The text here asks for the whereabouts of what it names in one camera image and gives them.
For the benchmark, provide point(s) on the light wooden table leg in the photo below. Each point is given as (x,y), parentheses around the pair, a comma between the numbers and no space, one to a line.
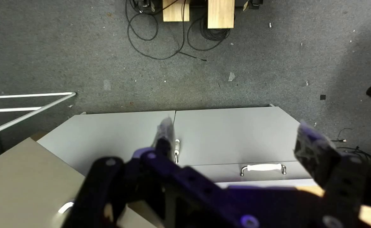
(221,12)
(177,10)

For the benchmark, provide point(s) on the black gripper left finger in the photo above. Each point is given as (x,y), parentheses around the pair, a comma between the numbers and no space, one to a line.
(165,134)

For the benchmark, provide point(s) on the file cabinet drawer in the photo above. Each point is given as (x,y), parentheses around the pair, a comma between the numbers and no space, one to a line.
(236,134)

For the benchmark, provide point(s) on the beige metal file cabinet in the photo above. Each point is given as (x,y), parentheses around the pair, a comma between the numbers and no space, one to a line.
(110,134)

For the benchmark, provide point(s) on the beige flat furniture top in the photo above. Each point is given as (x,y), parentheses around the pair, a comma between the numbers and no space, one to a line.
(21,185)

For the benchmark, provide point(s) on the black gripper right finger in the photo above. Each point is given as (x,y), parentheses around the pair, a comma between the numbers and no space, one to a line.
(316,145)

